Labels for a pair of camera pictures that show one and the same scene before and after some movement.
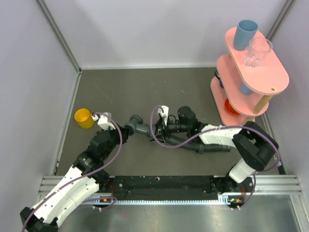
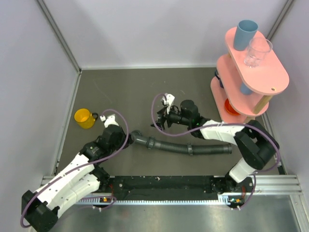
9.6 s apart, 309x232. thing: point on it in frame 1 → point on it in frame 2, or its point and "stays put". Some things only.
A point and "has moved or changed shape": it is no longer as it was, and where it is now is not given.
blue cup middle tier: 245,90 stays put
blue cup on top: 245,31 stays put
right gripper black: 160,125 → 160,124
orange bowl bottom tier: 230,108 stays put
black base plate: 163,187 stays put
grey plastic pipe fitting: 135,125 → 150,142
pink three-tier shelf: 241,93 stays put
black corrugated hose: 197,147 has moved or changed shape
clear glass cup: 258,48 stays put
